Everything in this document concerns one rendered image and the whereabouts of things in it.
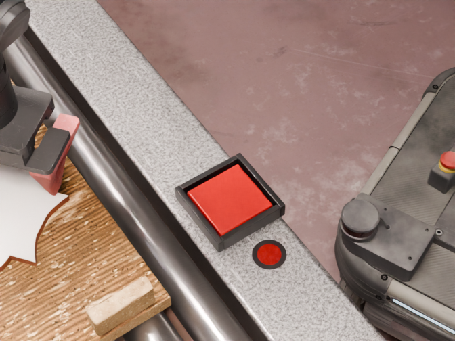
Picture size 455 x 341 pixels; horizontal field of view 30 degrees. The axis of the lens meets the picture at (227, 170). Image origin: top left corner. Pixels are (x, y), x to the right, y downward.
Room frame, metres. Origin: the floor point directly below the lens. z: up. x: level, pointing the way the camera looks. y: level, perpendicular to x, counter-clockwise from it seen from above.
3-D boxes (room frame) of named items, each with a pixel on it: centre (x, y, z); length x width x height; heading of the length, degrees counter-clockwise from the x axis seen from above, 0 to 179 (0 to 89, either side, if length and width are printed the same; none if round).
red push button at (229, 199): (0.46, 0.00, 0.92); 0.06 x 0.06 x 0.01; 33
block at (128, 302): (0.33, 0.09, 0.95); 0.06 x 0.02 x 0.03; 123
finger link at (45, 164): (0.46, 0.17, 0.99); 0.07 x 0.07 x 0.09; 73
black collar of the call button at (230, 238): (0.46, 0.00, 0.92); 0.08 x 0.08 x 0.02; 33
